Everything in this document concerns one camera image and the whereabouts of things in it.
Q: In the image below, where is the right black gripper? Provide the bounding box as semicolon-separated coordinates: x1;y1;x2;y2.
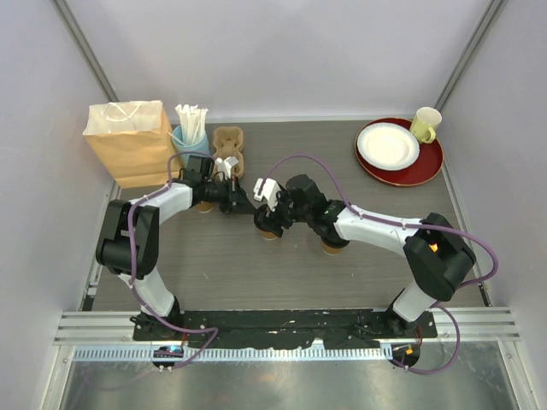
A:
258;187;311;238

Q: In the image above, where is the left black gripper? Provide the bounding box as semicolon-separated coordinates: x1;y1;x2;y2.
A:
203;177;257;217

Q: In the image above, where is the brown paper cup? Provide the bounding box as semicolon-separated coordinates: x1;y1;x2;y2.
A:
321;242;344;255
261;231;277;240

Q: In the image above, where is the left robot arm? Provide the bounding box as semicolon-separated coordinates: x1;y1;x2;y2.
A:
96;151;256;341

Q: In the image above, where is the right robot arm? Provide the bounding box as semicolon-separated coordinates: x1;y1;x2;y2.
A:
253;174;476;337

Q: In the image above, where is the stack of black lids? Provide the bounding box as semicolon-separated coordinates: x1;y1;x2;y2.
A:
219;202;256;214

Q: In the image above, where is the stack of paper cups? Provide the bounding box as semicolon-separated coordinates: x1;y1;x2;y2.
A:
196;202;215;214

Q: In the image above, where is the cardboard cup carrier stack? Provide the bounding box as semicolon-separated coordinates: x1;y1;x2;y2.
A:
213;126;244;178

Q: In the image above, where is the brown paper bag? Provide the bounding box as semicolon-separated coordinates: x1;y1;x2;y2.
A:
83;100;176;189

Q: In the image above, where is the white paper plate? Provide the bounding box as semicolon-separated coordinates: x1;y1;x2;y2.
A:
356;122;420;171

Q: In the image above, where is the red round tray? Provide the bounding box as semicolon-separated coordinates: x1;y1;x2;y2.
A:
354;117;444;187

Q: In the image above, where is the pale yellow mug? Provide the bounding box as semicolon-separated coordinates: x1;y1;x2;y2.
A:
409;107;443;144

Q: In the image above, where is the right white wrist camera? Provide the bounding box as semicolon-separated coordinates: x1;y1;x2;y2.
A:
253;179;282;211

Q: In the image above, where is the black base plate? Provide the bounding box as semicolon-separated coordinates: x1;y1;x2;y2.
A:
130;309;438;350

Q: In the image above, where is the aluminium frame rail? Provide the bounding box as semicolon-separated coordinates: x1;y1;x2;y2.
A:
54;307;520;363

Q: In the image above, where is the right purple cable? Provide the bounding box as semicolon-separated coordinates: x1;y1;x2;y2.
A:
264;153;500;377

